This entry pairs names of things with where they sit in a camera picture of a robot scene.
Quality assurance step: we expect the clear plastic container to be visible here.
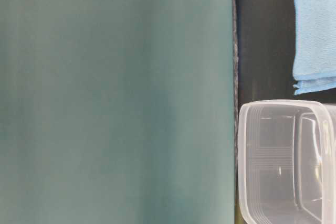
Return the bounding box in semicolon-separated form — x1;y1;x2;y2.
237;100;335;223

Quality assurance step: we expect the folded blue towel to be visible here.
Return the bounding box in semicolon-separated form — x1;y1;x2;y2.
293;0;335;95

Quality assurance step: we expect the green backdrop curtain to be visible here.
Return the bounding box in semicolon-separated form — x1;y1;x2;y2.
1;0;235;223

